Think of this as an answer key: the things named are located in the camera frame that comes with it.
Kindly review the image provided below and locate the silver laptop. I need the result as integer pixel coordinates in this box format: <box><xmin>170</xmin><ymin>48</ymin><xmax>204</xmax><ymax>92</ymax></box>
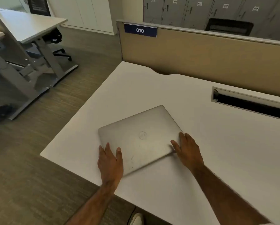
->
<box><xmin>98</xmin><ymin>105</ymin><xmax>184</xmax><ymax>177</ymax></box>

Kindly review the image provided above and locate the row of grey lockers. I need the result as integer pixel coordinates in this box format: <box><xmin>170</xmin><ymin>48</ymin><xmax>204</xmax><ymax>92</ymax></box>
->
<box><xmin>143</xmin><ymin>0</ymin><xmax>280</xmax><ymax>42</ymax></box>

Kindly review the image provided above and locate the person's right hand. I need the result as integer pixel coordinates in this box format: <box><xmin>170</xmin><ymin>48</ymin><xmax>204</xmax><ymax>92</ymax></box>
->
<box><xmin>170</xmin><ymin>132</ymin><xmax>205</xmax><ymax>173</ymax></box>

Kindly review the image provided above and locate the black object on floor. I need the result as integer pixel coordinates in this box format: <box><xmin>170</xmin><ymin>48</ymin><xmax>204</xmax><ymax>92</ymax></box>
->
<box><xmin>0</xmin><ymin>104</ymin><xmax>15</xmax><ymax>123</ymax></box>

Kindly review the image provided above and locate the black framed poster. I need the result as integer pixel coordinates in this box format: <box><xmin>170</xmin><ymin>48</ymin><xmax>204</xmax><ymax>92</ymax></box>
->
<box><xmin>27</xmin><ymin>0</ymin><xmax>49</xmax><ymax>14</ymax></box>

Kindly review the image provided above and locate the person's left forearm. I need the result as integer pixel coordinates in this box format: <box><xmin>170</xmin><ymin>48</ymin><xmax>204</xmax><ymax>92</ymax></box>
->
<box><xmin>65</xmin><ymin>180</ymin><xmax>119</xmax><ymax>225</ymax></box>

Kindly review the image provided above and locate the grey height-adjustable desk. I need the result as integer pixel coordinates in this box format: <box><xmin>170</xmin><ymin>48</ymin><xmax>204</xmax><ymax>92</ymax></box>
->
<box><xmin>0</xmin><ymin>7</ymin><xmax>79</xmax><ymax>121</ymax></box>

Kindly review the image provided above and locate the white wall cabinet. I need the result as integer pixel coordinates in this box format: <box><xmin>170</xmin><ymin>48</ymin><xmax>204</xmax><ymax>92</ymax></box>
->
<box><xmin>47</xmin><ymin>0</ymin><xmax>121</xmax><ymax>35</ymax></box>

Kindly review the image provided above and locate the black mesh office chair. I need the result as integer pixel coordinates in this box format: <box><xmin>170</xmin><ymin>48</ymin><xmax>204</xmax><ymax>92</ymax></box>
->
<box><xmin>204</xmin><ymin>18</ymin><xmax>254</xmax><ymax>37</ymax></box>

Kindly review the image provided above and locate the person's left hand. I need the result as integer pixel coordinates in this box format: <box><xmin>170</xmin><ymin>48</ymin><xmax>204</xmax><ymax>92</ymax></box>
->
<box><xmin>97</xmin><ymin>142</ymin><xmax>124</xmax><ymax>186</ymax></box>

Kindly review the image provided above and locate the grey desk cable slot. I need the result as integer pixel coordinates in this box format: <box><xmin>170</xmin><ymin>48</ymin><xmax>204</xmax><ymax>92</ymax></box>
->
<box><xmin>211</xmin><ymin>86</ymin><xmax>280</xmax><ymax>121</ymax></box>

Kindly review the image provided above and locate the person's right forearm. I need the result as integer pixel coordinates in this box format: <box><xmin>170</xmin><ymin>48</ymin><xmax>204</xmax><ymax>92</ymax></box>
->
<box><xmin>191</xmin><ymin>162</ymin><xmax>276</xmax><ymax>225</ymax></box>

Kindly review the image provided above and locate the beige desk partition panel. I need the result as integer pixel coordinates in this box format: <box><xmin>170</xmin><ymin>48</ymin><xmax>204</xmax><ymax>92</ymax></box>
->
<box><xmin>116</xmin><ymin>20</ymin><xmax>280</xmax><ymax>99</ymax></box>

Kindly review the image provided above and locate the blue number sign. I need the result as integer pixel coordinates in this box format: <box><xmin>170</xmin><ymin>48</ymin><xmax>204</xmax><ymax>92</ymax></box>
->
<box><xmin>124</xmin><ymin>23</ymin><xmax>158</xmax><ymax>38</ymax></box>

